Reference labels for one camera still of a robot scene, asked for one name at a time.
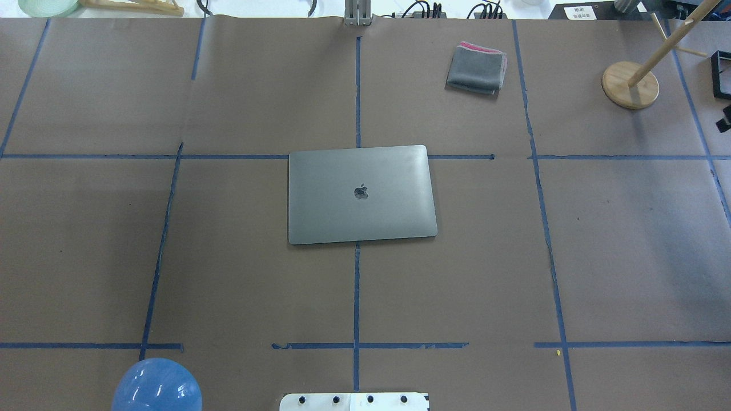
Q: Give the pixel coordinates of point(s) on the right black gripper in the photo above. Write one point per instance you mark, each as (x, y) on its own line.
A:
(722, 125)

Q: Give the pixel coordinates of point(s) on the grey laptop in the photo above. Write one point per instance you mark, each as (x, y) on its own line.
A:
(356, 194)

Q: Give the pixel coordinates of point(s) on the black framed glass rack tray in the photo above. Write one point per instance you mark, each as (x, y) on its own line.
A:
(720, 74)

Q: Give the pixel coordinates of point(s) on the wooden mug tree stand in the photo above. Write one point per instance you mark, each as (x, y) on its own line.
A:
(633, 86)

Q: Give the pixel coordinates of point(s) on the grey folded cloth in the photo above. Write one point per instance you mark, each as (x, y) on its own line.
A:
(477, 69)

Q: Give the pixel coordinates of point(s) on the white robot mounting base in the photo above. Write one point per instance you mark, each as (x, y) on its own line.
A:
(356, 401)

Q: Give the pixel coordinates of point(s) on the wooden dish rack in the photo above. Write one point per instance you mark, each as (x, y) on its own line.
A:
(170, 8)

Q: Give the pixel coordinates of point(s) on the blue desk lamp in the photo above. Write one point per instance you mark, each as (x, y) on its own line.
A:
(157, 383)

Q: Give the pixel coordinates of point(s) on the pale green plate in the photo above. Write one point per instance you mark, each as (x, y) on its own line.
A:
(48, 8)

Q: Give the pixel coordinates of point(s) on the aluminium frame post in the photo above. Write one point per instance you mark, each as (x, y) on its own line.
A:
(357, 13)

